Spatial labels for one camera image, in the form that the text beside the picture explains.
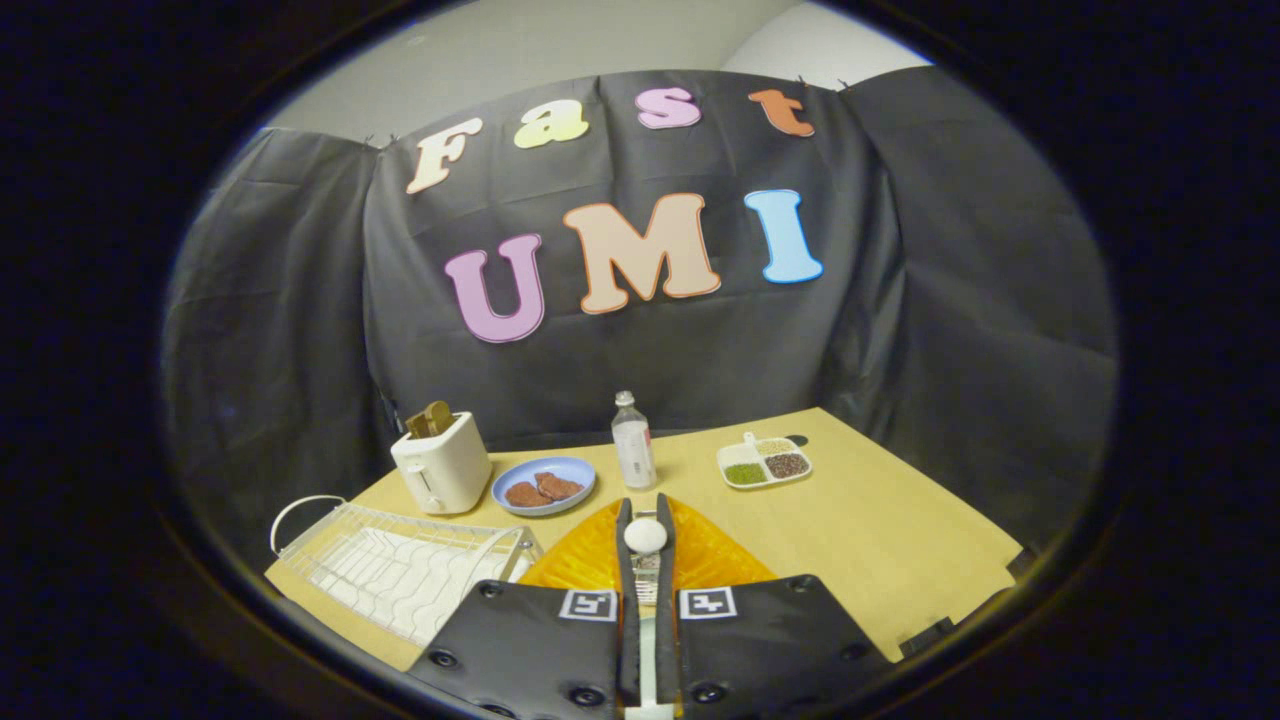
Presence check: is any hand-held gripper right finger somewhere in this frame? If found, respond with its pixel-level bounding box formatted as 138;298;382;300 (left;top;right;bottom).
655;493;893;717

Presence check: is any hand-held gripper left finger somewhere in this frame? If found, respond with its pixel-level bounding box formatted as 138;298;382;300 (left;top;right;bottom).
405;497;642;720

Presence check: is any white wire dish rack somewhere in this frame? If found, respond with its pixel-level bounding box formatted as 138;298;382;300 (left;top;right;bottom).
270;494;544;648

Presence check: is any blue plate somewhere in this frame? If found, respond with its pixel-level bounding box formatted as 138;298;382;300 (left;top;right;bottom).
491;456;598;518

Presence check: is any clear plastic bottle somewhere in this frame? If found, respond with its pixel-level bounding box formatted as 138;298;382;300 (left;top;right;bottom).
611;390;658;491

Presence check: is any white divided tray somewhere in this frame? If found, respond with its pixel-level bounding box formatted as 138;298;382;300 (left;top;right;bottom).
716;432;813;490

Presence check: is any white toaster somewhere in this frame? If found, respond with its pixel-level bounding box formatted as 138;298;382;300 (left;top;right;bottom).
390;412;493;516

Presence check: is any black backdrop cloth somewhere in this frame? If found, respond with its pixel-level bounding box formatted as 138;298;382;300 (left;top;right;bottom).
165;68;1119;563

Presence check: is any white drain tray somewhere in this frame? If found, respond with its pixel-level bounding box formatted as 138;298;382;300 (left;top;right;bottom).
325;524;536;643

